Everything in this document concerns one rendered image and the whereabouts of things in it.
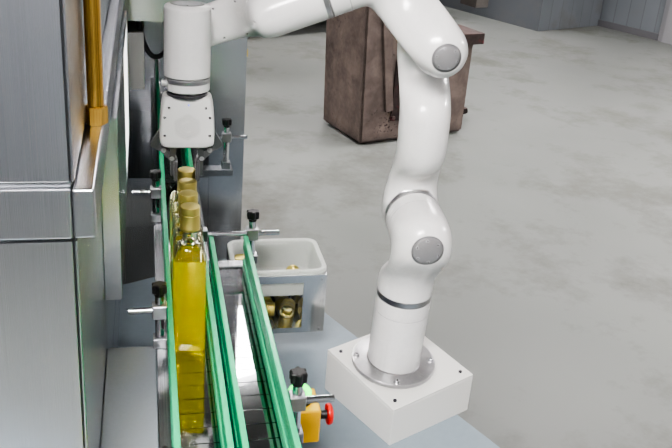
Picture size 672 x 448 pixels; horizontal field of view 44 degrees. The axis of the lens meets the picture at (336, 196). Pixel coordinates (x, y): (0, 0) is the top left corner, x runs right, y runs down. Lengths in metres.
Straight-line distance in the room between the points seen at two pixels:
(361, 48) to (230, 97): 3.10
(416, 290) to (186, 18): 0.72
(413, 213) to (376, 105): 4.15
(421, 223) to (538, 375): 2.00
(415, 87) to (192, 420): 0.73
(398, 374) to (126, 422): 0.69
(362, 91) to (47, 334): 4.80
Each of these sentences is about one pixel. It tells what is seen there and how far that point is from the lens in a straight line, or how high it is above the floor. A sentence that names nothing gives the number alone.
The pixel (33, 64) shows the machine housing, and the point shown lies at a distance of 0.91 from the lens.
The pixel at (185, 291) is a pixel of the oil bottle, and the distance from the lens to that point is 1.52.
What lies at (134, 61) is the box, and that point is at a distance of 2.70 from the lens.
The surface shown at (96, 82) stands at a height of 1.62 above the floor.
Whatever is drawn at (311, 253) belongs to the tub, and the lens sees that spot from 2.09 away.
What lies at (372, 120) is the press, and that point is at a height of 0.18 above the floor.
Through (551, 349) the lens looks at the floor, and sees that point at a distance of 3.76.
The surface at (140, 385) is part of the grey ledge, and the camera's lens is 1.51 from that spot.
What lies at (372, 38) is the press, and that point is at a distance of 5.63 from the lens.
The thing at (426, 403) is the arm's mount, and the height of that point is 0.82.
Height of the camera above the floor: 1.93
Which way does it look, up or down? 23 degrees down
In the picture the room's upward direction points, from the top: 5 degrees clockwise
